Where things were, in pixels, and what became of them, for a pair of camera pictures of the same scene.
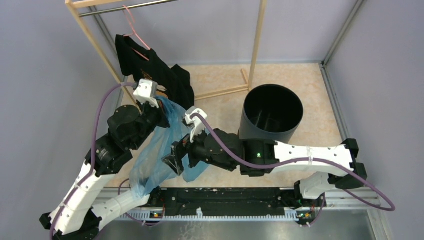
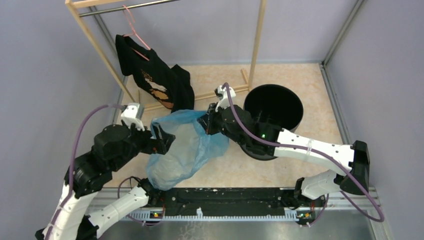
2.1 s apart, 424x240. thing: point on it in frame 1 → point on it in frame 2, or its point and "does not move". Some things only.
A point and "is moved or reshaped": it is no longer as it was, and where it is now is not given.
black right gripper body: [196, 150] → [216, 124]
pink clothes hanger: [132, 23] does not move
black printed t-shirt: [138, 64] does not move
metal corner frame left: [116, 58] does not move
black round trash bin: [270, 112] does not move
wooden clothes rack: [74, 5] does not move
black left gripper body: [154, 117] → [143, 142]
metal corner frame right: [333, 96] does not move
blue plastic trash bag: [149, 173] is moved or reshaped
